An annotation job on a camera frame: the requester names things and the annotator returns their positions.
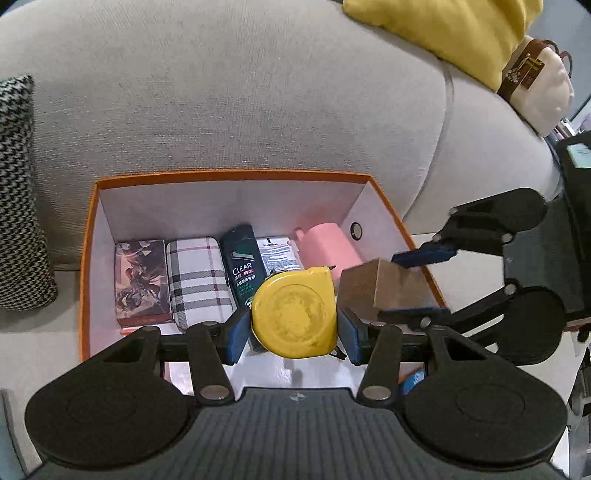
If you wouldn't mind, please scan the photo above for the white printed packet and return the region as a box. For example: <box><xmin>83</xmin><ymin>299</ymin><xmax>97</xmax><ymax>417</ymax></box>
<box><xmin>255</xmin><ymin>236</ymin><xmax>305</xmax><ymax>278</ymax></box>

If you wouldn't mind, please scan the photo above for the small brown cardboard box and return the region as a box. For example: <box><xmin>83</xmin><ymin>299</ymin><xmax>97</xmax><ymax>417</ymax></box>
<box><xmin>339</xmin><ymin>258</ymin><xmax>446</xmax><ymax>324</ymax></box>

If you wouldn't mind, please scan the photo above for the pink cup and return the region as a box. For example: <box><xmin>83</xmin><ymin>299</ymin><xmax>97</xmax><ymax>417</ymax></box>
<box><xmin>293</xmin><ymin>222</ymin><xmax>365</xmax><ymax>282</ymax></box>

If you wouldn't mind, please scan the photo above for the yellow tape measure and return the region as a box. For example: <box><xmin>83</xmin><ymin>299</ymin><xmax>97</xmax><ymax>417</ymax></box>
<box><xmin>250</xmin><ymin>267</ymin><xmax>345</xmax><ymax>361</ymax></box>

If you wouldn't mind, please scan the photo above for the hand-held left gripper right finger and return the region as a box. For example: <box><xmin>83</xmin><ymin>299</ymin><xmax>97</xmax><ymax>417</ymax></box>
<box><xmin>337</xmin><ymin>307</ymin><xmax>499</xmax><ymax>408</ymax></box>

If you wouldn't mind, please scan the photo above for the illustrated card box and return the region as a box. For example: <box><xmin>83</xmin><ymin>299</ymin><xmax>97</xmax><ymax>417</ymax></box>
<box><xmin>114</xmin><ymin>239</ymin><xmax>174</xmax><ymax>329</ymax></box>

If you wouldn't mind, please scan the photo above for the grey fabric sofa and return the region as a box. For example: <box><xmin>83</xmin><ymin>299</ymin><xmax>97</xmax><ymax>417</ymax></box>
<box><xmin>0</xmin><ymin>0</ymin><xmax>568</xmax><ymax>476</ymax></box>

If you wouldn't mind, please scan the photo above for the orange cardboard storage box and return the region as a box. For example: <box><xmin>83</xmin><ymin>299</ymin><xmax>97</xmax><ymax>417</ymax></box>
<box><xmin>78</xmin><ymin>169</ymin><xmax>448</xmax><ymax>402</ymax></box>

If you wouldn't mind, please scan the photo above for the houndstooth pillow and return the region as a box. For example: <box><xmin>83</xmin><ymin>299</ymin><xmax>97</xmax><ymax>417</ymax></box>
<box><xmin>0</xmin><ymin>75</ymin><xmax>60</xmax><ymax>311</ymax></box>

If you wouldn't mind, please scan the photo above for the dark green shampoo bottle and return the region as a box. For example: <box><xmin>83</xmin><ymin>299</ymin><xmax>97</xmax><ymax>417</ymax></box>
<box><xmin>219</xmin><ymin>224</ymin><xmax>269</xmax><ymax>315</ymax></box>

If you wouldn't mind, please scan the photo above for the yellow pillow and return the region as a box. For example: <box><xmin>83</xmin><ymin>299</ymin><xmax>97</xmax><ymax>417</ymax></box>
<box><xmin>342</xmin><ymin>0</ymin><xmax>546</xmax><ymax>90</ymax></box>

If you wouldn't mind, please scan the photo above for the cream bag with brown strap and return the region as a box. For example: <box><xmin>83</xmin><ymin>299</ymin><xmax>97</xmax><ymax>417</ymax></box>
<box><xmin>498</xmin><ymin>34</ymin><xmax>575</xmax><ymax>137</ymax></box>

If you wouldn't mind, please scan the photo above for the blue packet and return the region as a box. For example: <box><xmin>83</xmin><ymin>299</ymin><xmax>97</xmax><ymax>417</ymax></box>
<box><xmin>399</xmin><ymin>369</ymin><xmax>428</xmax><ymax>395</ymax></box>

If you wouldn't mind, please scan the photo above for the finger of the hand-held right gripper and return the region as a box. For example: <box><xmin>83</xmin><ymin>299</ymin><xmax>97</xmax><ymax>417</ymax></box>
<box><xmin>376</xmin><ymin>281</ymin><xmax>519</xmax><ymax>334</ymax></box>
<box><xmin>392</xmin><ymin>194</ymin><xmax>514</xmax><ymax>270</ymax></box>

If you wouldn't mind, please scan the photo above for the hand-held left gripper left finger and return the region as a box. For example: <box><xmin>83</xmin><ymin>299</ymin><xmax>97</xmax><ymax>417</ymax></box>
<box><xmin>102</xmin><ymin>305</ymin><xmax>253</xmax><ymax>407</ymax></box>

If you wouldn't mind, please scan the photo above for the plaid glasses case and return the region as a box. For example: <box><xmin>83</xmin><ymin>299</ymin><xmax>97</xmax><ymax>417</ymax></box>
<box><xmin>165</xmin><ymin>235</ymin><xmax>234</xmax><ymax>332</ymax></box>

